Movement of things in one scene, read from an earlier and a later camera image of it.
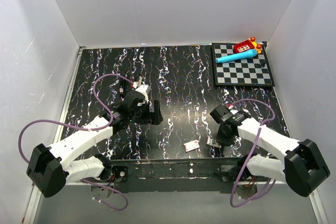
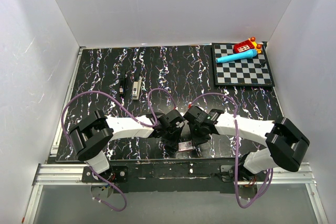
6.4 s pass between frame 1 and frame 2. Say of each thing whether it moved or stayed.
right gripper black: moved
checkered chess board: stayed
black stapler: stayed
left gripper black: moved
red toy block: stayed
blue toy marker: stayed
